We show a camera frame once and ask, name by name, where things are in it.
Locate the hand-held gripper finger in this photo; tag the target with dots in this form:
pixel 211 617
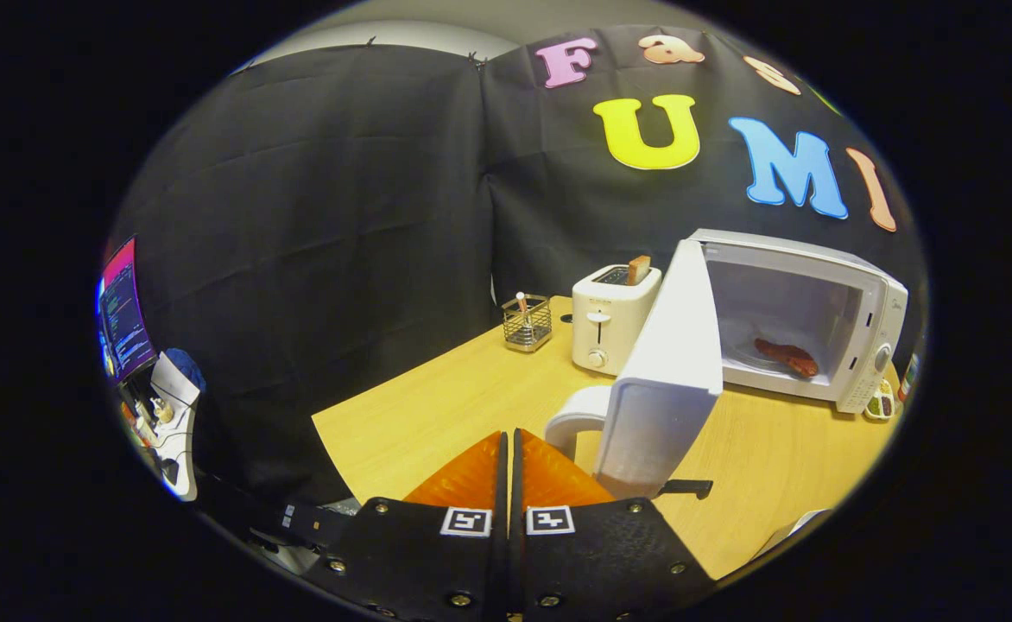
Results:
pixel 516 518
pixel 502 518

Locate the white toaster oven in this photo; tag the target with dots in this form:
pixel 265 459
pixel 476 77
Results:
pixel 670 345

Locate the red-brown meat piece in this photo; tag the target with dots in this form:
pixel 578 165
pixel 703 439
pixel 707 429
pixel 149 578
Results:
pixel 787 354

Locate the white toaster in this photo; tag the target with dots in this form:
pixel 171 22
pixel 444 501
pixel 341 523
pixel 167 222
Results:
pixel 614 337

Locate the wooden stick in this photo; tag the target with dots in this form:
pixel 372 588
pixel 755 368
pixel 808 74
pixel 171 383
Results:
pixel 522 304

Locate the toast slice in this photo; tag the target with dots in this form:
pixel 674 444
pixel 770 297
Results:
pixel 639 269

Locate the white stand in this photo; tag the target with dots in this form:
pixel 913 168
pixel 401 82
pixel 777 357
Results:
pixel 180 432

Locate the blue cloth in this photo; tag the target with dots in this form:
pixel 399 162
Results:
pixel 186 364

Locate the black backdrop cloth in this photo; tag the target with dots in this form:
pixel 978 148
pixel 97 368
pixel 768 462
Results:
pixel 316 216

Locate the white divided dish with beans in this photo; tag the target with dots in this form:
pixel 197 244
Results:
pixel 882 404

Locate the clear plastic bottle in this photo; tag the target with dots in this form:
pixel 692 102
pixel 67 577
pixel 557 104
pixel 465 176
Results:
pixel 910 380

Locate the computer monitor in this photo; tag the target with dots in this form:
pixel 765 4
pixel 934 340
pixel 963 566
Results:
pixel 126 320

